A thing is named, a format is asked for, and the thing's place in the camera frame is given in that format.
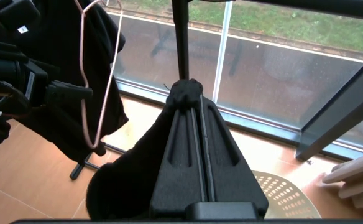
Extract pink clothes hanger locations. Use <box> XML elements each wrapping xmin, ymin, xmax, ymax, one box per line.
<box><xmin>74</xmin><ymin>0</ymin><xmax>123</xmax><ymax>150</ymax></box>

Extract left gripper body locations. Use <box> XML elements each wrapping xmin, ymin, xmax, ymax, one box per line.
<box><xmin>0</xmin><ymin>57</ymin><xmax>48</xmax><ymax>116</ymax></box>

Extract white laundry basket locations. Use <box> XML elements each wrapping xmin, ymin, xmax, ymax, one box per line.
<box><xmin>252</xmin><ymin>170</ymin><xmax>322</xmax><ymax>220</ymax></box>

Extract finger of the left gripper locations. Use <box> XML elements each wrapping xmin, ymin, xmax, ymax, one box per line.
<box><xmin>46</xmin><ymin>80</ymin><xmax>94</xmax><ymax>102</ymax></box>

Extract window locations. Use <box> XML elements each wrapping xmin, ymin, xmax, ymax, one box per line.
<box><xmin>103</xmin><ymin>0</ymin><xmax>363</xmax><ymax>161</ymax></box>

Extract black clothes rack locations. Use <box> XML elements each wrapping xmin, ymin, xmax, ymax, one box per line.
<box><xmin>69</xmin><ymin>0</ymin><xmax>363</xmax><ymax>181</ymax></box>

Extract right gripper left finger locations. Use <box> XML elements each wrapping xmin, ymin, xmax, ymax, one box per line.
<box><xmin>150</xmin><ymin>107</ymin><xmax>207</xmax><ymax>218</ymax></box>

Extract black garment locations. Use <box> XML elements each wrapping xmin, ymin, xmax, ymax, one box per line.
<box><xmin>0</xmin><ymin>0</ymin><xmax>129</xmax><ymax>164</ymax></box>

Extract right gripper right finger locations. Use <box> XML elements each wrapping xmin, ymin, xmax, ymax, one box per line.
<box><xmin>200</xmin><ymin>95</ymin><xmax>269</xmax><ymax>218</ymax></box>

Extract beige curtain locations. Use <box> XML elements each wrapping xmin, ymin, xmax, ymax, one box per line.
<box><xmin>322</xmin><ymin>149</ymin><xmax>363</xmax><ymax>209</ymax></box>

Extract black drawstring shorts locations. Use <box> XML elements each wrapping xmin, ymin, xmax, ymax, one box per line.
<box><xmin>86</xmin><ymin>78</ymin><xmax>207</xmax><ymax>220</ymax></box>

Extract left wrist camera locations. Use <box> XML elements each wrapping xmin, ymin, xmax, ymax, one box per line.
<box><xmin>0</xmin><ymin>0</ymin><xmax>42</xmax><ymax>60</ymax></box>

